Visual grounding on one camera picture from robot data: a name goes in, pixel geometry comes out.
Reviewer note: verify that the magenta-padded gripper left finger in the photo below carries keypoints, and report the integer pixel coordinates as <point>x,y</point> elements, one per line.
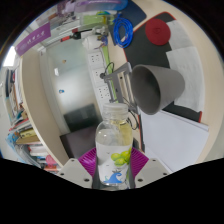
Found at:
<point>73,171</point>

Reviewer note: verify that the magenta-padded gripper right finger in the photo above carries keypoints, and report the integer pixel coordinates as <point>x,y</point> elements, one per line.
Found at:
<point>153,171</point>

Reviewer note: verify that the clear plastic bottle white cap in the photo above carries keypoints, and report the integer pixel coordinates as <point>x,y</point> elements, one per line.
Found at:
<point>113,143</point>

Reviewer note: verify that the black computer monitor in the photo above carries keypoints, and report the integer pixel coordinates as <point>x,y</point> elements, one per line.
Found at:
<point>78,143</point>

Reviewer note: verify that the white shelf unit with books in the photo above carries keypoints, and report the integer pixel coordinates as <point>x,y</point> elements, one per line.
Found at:
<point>33,100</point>

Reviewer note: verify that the grey mug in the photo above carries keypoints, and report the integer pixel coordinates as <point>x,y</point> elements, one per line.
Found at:
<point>166,86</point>

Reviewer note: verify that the grey metal laptop stand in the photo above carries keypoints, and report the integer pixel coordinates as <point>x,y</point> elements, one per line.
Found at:
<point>121,81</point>

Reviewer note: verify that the large white paper napkin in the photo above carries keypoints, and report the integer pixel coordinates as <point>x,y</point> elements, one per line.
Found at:
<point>190,76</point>

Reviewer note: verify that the black desk mat red edge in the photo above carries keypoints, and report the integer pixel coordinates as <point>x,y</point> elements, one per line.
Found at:
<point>143,50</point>

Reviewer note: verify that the white ceramic jar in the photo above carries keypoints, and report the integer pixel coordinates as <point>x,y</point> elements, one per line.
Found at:
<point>90,42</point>

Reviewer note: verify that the dark wine bottle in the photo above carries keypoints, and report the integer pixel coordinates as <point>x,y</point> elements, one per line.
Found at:
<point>75,34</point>

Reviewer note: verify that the small white paper napkin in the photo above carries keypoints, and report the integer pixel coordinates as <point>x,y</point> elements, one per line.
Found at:
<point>180,35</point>

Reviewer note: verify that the flat round red coaster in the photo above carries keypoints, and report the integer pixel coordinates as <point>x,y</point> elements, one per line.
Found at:
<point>157,31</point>

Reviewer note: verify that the dark blue mouse pad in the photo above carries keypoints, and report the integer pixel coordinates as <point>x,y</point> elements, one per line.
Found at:
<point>135,13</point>

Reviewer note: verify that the white wall socket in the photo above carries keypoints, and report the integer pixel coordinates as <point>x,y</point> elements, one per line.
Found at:
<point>104,92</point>
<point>94,59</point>
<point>98,76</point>

